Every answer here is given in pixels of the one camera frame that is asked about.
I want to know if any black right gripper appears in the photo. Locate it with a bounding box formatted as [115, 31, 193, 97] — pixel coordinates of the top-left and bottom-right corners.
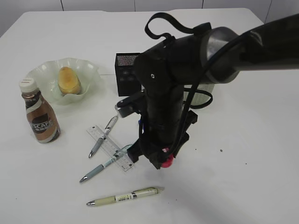
[127, 111, 198, 169]

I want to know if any pink pencil sharpener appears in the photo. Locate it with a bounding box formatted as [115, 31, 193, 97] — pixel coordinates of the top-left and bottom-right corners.
[161, 148, 174, 168]

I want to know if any blue patterned pen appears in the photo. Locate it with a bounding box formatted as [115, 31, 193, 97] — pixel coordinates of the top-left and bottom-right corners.
[79, 145, 132, 183]

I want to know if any clear plastic ruler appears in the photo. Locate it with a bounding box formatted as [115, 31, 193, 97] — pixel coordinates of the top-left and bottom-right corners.
[86, 125, 134, 172]

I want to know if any sugared bread roll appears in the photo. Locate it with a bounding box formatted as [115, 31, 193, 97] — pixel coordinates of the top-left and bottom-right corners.
[57, 67, 81, 95]

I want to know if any brown Nescafe coffee bottle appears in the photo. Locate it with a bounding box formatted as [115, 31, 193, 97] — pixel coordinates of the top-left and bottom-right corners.
[19, 78, 60, 143]

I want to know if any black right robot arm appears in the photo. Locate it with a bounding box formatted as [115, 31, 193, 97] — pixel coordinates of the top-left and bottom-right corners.
[128, 12, 299, 169]

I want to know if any green woven plastic basket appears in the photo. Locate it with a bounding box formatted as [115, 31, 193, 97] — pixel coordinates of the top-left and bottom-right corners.
[180, 84, 214, 109]

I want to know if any cream barrel pen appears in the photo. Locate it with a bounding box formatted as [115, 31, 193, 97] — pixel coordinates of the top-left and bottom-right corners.
[86, 187, 164, 206]

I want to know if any grey grip pen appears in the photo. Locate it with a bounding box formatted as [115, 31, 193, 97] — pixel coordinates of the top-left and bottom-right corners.
[88, 115, 118, 159]

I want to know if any black mesh pen holder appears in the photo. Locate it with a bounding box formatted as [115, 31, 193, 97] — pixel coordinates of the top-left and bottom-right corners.
[114, 53, 142, 97]

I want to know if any translucent wavy glass plate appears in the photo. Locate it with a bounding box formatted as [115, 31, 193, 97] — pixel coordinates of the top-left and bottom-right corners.
[26, 58, 99, 105]

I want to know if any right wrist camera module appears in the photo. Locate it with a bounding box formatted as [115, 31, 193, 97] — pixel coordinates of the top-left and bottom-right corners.
[115, 90, 147, 118]

